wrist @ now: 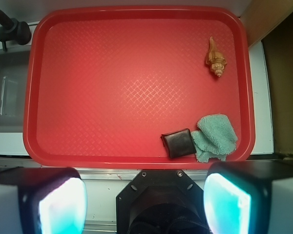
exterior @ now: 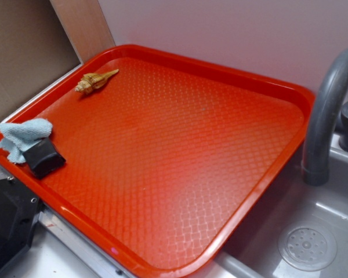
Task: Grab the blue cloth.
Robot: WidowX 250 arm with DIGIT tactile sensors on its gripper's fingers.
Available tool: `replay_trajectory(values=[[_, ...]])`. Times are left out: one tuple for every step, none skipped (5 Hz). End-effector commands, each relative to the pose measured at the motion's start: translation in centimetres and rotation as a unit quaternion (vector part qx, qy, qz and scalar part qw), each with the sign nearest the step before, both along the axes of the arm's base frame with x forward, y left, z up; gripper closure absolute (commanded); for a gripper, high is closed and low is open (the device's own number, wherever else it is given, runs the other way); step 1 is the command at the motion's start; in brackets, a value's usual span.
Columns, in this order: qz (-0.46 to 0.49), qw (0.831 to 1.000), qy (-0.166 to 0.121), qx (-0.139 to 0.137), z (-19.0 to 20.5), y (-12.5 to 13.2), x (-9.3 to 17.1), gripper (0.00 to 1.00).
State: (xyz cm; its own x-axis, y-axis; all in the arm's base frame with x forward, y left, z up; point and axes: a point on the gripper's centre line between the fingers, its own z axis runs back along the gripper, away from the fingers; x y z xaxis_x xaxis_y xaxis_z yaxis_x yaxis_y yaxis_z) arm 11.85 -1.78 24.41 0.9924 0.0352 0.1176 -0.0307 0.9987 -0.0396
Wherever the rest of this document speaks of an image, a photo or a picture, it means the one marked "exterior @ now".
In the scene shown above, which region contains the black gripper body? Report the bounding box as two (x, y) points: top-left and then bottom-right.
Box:
(0, 177), (41, 274)

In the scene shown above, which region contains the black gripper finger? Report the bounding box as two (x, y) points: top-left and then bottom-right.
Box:
(23, 138), (66, 179)

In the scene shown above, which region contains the light blue cloth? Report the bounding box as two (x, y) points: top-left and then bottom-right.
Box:
(0, 118), (53, 164)

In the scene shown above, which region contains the tan spiral seashell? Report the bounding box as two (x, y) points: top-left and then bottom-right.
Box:
(74, 69), (119, 95)

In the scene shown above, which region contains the brown cardboard panel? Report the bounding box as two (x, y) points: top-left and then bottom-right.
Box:
(0, 1), (79, 122)

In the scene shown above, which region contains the red plastic serving tray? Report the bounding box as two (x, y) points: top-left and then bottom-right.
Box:
(0, 45), (314, 277)

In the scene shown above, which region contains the grey plastic sink basin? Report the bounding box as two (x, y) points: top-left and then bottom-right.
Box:
(214, 127), (348, 278)

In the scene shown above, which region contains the grey curved faucet spout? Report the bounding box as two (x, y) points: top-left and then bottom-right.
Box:
(302, 49), (348, 186)

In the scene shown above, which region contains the round grey sink drain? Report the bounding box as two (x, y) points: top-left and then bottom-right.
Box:
(278, 221), (337, 272)

